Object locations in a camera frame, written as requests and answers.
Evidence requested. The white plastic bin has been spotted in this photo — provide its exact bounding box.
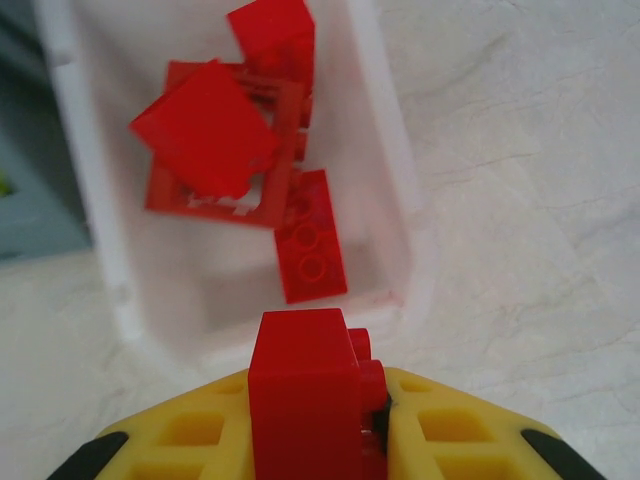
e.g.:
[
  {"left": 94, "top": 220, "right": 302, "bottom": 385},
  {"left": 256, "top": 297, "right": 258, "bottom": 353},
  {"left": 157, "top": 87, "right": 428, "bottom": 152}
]
[{"left": 37, "top": 0, "right": 421, "bottom": 374}]

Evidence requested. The red long lego brick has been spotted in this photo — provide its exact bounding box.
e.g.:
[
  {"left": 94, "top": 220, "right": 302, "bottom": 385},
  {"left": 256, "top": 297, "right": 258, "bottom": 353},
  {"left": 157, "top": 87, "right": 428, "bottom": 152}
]
[{"left": 273, "top": 168, "right": 349, "bottom": 305}]

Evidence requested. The grey plastic bin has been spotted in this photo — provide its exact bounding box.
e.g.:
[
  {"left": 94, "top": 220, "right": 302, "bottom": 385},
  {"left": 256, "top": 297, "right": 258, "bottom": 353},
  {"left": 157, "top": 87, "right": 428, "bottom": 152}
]
[{"left": 0, "top": 0, "right": 94, "bottom": 261}]

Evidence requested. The red lego window frame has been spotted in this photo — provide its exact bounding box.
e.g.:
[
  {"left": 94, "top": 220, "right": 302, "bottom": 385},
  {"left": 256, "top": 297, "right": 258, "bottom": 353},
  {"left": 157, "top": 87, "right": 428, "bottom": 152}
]
[{"left": 143, "top": 59, "right": 314, "bottom": 229}]

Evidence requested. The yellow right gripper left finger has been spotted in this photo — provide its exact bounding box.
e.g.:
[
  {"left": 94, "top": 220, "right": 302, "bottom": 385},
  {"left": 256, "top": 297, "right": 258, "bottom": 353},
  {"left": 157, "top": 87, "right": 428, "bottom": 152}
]
[{"left": 92, "top": 368, "right": 256, "bottom": 480}]

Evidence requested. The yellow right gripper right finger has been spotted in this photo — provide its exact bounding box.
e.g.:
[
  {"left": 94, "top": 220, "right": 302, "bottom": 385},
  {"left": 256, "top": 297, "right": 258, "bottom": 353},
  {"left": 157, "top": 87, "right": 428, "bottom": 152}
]
[{"left": 382, "top": 366, "right": 569, "bottom": 480}]

